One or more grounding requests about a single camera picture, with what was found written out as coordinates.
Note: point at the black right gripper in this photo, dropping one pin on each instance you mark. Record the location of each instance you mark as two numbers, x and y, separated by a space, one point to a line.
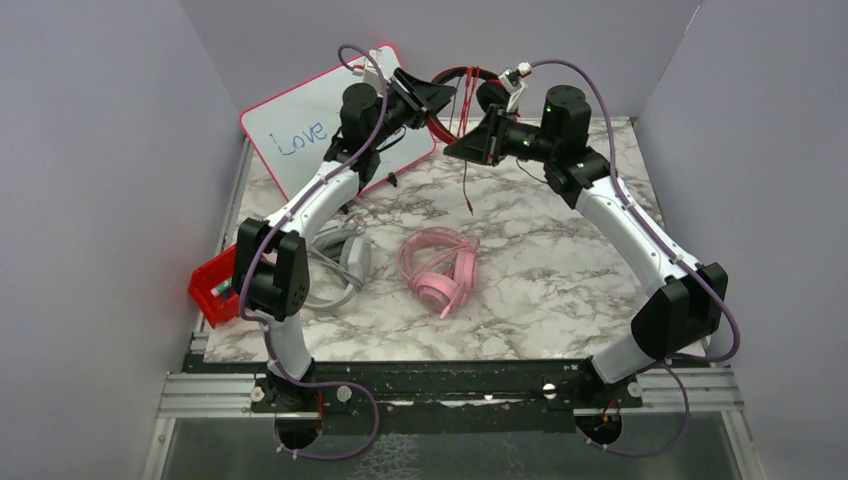
484 143

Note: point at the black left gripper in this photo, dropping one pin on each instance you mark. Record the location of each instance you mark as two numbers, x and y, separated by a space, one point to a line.
420 98

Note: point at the red black headphones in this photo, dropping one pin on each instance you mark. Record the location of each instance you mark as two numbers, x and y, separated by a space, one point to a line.
475 86

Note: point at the pink headphones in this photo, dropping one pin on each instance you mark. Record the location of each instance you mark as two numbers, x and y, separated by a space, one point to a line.
444 282

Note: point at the grey white headphones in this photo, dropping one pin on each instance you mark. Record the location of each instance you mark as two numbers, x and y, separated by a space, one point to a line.
348 255

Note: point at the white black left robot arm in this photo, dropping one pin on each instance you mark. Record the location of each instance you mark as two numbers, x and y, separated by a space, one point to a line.
271 267

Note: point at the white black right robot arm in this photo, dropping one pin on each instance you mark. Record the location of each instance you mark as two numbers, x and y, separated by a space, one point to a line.
683 293

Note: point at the pink framed whiteboard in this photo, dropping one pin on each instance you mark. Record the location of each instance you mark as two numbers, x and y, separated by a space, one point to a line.
292 130

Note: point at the red plastic bin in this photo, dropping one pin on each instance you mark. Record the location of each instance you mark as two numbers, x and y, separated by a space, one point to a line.
215 310

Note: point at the white green marker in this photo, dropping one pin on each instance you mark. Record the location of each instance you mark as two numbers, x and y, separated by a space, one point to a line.
222 288

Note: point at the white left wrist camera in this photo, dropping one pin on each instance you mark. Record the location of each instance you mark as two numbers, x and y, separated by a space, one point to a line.
370 73

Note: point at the black metal base rail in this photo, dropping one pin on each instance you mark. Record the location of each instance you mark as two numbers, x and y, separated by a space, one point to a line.
443 397

